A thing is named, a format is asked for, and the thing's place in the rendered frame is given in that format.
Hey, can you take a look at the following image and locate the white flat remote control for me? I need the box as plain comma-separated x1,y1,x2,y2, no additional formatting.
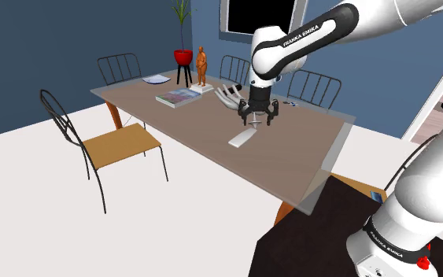
227,127,258,149

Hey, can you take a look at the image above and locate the orange figure on white base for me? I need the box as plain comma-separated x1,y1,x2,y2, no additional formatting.
189,46,215,94

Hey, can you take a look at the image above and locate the white door frame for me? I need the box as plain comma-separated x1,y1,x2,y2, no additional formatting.
400,49,443,142

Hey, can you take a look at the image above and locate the green plant in red pot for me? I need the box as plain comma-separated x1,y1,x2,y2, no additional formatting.
170,0,194,66

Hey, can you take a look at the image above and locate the white plate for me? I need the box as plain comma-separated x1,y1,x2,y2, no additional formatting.
142,74,172,85

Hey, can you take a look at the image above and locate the grey hand sculpture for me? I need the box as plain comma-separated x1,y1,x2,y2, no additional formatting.
214,83,245,112

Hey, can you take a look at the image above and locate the dark window with white frame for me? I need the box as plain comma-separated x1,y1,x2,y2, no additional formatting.
218,0,308,41

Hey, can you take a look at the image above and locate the black wire chair wooden seat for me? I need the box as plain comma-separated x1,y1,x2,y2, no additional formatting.
330,133,440,204
39,89,169,215
219,54,252,87
97,53,142,87
286,69,342,113

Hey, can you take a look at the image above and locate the colourful book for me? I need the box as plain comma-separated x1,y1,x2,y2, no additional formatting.
155,87,202,109

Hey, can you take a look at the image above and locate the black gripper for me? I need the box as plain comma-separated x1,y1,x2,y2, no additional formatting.
237,86,280,127

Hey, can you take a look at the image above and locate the dark robot stand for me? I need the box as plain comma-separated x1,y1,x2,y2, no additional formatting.
247,174,443,277

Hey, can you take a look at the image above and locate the black stool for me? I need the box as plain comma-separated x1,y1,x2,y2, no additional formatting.
175,64,194,89

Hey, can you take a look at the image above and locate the wooden table with glass top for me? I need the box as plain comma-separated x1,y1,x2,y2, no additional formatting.
90,68,357,227

